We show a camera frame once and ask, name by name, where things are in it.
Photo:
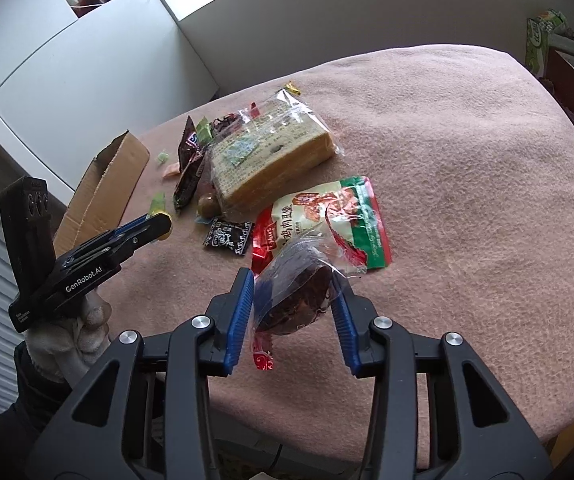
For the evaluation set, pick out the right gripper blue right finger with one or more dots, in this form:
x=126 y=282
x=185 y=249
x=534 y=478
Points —
x=352 y=319

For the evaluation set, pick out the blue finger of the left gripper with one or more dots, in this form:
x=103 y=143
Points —
x=120 y=244

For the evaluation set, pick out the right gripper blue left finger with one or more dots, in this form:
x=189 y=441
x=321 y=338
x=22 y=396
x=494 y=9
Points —
x=229 y=314

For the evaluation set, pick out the brown cardboard box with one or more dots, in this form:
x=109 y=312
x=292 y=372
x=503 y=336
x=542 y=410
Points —
x=103 y=192

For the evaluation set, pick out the dark date snack clear bag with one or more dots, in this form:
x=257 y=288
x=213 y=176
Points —
x=298 y=287

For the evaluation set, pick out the black white candy packet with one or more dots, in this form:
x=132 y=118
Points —
x=233 y=236

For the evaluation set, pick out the red green jerky snack pouch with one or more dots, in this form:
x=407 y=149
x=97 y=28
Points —
x=348 y=207

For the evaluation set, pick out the round brown candy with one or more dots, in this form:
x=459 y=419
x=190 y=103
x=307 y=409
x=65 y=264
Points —
x=208 y=207

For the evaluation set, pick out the brown Snickers bar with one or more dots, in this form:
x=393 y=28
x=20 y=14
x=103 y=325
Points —
x=189 y=150

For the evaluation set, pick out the green candy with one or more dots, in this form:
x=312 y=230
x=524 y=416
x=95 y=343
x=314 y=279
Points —
x=204 y=132

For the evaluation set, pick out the yellow candy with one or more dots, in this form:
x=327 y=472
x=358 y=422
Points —
x=292 y=89

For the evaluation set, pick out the pink wafer candy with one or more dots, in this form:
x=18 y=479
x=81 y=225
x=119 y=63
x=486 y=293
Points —
x=172 y=170

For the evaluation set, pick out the small dried fruit bag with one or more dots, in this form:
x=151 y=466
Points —
x=225 y=125

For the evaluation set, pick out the white gloved left hand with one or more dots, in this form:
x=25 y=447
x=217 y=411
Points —
x=65 y=350

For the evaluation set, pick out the white cabinet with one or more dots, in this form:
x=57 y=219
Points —
x=69 y=84

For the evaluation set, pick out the pink blanket table cover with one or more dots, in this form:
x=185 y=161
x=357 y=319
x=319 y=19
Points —
x=453 y=173

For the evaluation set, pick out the green carton box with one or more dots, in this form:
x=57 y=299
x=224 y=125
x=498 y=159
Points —
x=538 y=31

